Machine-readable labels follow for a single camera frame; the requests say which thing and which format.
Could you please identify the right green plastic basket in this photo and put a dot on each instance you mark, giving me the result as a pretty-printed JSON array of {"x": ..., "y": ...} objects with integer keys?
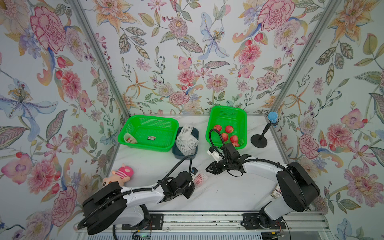
[{"x": 224, "y": 116}]

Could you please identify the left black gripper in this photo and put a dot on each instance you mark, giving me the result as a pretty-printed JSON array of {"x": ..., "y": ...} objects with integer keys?
[{"x": 191, "y": 190}]

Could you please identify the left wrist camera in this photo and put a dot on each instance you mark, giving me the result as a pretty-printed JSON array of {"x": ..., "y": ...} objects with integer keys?
[{"x": 194, "y": 172}]

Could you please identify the dark teal plastic bin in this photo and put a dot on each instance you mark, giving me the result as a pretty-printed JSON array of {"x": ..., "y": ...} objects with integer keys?
[{"x": 177, "y": 153}]

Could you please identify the pink plush toy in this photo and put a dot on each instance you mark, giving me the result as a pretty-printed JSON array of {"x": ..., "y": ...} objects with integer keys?
[{"x": 121, "y": 176}]

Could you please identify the green plastic basket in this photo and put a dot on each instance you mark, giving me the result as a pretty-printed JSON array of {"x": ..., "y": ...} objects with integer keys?
[
  {"x": 142, "y": 126},
  {"x": 224, "y": 116}
]

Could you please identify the red apple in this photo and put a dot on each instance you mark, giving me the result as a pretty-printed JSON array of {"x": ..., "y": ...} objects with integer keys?
[
  {"x": 218, "y": 128},
  {"x": 225, "y": 137}
]

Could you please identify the small framed card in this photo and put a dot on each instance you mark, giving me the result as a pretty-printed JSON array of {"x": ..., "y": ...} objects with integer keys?
[{"x": 276, "y": 193}]

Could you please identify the white foam net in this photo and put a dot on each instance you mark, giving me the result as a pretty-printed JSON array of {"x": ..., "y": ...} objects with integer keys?
[
  {"x": 185, "y": 138},
  {"x": 187, "y": 147},
  {"x": 201, "y": 174}
]

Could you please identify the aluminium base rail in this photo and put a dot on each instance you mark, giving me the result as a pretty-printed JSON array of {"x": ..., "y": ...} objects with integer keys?
[{"x": 232, "y": 221}]

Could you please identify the left green plastic basket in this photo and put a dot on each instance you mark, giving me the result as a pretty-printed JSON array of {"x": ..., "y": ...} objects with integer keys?
[{"x": 142, "y": 126}]

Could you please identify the blue microphone on black stand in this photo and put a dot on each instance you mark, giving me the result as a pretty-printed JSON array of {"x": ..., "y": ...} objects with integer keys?
[{"x": 259, "y": 140}]

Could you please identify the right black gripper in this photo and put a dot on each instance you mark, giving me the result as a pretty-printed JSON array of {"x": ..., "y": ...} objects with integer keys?
[{"x": 214, "y": 166}]

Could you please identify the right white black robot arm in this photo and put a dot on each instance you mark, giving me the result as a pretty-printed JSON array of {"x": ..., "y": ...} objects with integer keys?
[{"x": 298, "y": 190}]

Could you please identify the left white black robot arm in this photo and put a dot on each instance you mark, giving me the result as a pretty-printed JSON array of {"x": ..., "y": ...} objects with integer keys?
[{"x": 115, "y": 204}]

